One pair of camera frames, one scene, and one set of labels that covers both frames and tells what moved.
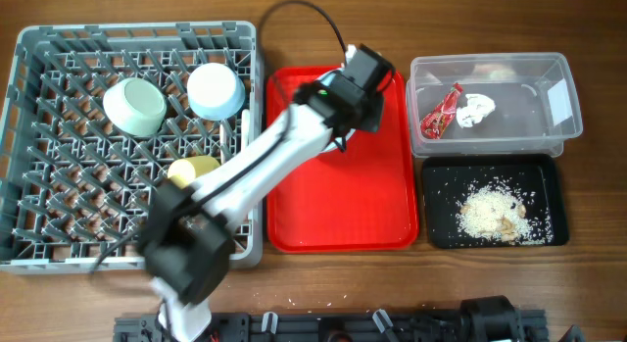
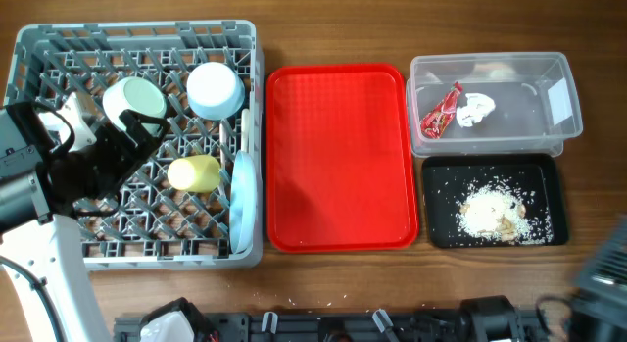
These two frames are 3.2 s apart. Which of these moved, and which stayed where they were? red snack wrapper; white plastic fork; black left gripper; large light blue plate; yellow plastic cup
Moved: large light blue plate; black left gripper
Stayed: yellow plastic cup; red snack wrapper; white plastic fork
